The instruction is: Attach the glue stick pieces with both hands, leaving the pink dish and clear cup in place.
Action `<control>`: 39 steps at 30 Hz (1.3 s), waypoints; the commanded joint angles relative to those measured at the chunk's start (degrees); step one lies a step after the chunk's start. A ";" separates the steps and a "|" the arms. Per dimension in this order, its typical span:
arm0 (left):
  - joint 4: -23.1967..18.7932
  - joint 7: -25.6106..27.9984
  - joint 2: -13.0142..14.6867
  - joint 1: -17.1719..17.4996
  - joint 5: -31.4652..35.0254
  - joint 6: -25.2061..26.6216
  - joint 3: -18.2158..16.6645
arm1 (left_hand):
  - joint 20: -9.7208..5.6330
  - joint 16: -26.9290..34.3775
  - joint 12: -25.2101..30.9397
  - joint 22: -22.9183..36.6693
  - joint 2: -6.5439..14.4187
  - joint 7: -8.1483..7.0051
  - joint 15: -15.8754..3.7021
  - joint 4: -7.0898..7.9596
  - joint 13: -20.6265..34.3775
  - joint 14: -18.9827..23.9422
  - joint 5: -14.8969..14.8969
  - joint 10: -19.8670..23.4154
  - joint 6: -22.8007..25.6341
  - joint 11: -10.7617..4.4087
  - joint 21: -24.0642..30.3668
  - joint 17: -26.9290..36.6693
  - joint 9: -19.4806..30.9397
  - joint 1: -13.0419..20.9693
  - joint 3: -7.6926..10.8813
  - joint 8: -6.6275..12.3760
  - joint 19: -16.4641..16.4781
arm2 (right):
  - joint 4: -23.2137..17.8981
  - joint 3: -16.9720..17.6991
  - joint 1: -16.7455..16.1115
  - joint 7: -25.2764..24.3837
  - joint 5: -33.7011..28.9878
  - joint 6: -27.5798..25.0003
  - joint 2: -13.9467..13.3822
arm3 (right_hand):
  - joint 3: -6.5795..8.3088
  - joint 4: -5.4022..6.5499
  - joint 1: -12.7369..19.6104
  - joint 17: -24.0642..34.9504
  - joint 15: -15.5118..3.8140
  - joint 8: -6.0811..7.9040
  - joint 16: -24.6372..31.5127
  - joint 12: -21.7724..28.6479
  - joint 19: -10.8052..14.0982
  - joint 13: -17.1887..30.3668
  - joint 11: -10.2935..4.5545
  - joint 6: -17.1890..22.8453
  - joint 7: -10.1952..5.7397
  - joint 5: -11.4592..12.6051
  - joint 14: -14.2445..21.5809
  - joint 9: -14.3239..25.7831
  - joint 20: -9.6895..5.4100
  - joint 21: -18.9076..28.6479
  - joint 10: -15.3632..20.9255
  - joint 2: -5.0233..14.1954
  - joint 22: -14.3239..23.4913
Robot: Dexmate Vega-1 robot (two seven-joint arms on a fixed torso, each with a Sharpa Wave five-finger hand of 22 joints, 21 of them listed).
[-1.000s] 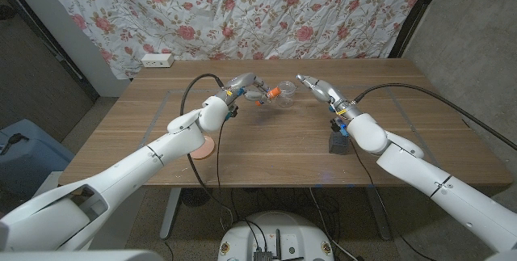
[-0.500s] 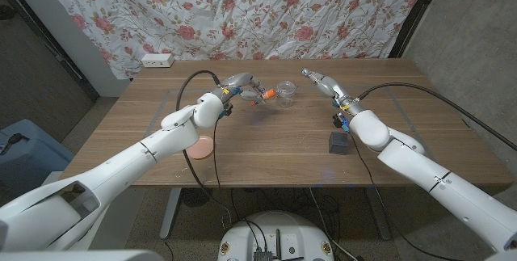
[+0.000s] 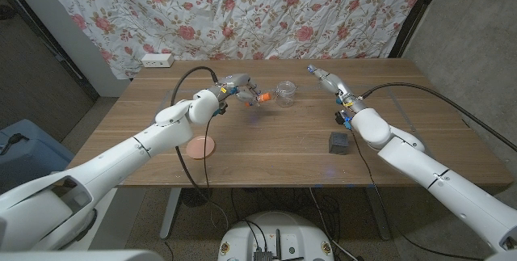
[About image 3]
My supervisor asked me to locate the white floor cable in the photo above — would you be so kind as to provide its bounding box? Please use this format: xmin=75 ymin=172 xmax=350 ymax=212
xmin=309 ymin=187 xmax=359 ymax=261

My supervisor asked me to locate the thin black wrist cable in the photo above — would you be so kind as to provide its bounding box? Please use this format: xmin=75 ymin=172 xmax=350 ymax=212
xmin=350 ymin=128 xmax=485 ymax=261
xmin=202 ymin=116 xmax=211 ymax=188

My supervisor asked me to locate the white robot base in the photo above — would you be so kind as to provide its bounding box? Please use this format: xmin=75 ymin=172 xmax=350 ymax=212
xmin=217 ymin=211 xmax=335 ymax=261

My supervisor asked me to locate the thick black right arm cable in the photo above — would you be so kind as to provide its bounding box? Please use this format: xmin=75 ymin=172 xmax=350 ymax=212
xmin=360 ymin=82 xmax=517 ymax=153

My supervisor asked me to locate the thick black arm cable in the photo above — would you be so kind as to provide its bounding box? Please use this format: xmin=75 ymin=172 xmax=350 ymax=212
xmin=170 ymin=65 xmax=231 ymax=229
xmin=360 ymin=82 xmax=517 ymax=153

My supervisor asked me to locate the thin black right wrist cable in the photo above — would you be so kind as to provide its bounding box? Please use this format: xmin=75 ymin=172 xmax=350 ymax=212
xmin=350 ymin=128 xmax=485 ymax=261

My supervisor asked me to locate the dark grey cube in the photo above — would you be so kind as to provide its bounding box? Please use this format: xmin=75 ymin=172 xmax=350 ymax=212
xmin=328 ymin=131 xmax=350 ymax=156

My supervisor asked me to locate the white power strip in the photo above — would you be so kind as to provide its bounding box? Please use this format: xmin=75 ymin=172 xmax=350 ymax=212
xmin=141 ymin=53 xmax=175 ymax=69

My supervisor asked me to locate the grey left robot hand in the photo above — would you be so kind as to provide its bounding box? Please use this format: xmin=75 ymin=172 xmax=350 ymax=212
xmin=208 ymin=73 xmax=263 ymax=107

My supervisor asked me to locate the white robot torso edge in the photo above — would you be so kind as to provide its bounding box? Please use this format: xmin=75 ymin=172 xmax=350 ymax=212
xmin=0 ymin=250 xmax=165 ymax=261

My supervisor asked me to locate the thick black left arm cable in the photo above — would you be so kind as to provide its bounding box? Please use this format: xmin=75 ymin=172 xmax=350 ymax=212
xmin=170 ymin=65 xmax=231 ymax=229

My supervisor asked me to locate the white table leg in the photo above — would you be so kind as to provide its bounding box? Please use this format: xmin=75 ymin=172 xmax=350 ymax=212
xmin=159 ymin=187 xmax=183 ymax=241
xmin=365 ymin=186 xmax=393 ymax=241

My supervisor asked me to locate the black round floor stand base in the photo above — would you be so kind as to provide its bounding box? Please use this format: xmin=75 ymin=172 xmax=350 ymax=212
xmin=180 ymin=187 xmax=214 ymax=208

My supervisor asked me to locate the blue storage bin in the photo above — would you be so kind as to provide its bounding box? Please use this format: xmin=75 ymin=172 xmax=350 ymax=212
xmin=0 ymin=118 xmax=76 ymax=193

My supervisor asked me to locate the floral backdrop cloth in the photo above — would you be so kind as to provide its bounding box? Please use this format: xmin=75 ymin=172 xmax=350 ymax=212
xmin=30 ymin=0 xmax=433 ymax=80

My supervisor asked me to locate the thin black left wrist cable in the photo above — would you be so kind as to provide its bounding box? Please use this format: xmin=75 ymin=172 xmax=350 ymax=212
xmin=202 ymin=116 xmax=211 ymax=188

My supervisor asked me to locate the black backdrop stand pole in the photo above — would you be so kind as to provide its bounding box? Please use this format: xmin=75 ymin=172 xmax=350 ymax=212
xmin=388 ymin=0 xmax=448 ymax=59

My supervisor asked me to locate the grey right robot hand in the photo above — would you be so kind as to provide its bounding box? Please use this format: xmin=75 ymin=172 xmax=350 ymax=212
xmin=306 ymin=64 xmax=365 ymax=114

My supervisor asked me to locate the clear glass cup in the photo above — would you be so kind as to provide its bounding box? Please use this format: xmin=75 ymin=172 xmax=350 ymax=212
xmin=274 ymin=80 xmax=299 ymax=108

